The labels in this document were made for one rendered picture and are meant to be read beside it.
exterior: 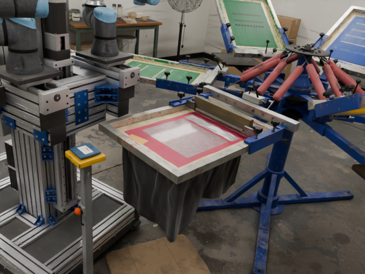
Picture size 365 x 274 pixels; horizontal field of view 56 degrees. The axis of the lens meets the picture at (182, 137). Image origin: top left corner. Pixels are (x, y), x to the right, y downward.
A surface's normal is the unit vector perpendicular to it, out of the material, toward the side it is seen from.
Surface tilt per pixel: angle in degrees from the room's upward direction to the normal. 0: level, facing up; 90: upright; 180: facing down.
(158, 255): 1
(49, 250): 0
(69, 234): 0
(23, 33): 90
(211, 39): 90
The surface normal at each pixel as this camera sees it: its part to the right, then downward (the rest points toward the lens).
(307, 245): 0.11, -0.89
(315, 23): -0.72, 0.25
